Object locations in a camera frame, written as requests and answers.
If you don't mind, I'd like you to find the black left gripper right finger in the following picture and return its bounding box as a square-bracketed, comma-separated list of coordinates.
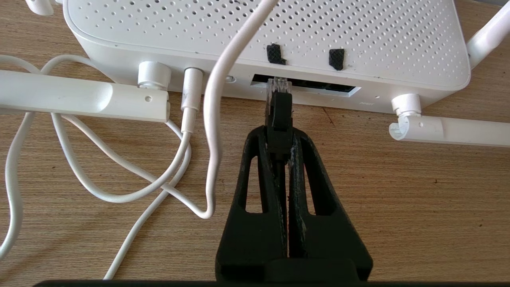
[289, 128, 374, 281]

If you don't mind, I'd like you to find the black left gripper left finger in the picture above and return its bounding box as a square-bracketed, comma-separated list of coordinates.
[215, 126, 289, 281]

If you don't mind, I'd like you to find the thin white adapter cable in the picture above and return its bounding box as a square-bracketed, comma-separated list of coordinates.
[0, 0, 278, 280]

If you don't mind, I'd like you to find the black ethernet cable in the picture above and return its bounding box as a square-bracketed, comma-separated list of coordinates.
[264, 78, 294, 212]

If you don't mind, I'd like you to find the white wifi router with antennas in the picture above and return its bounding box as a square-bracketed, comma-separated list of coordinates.
[0, 0, 510, 149]

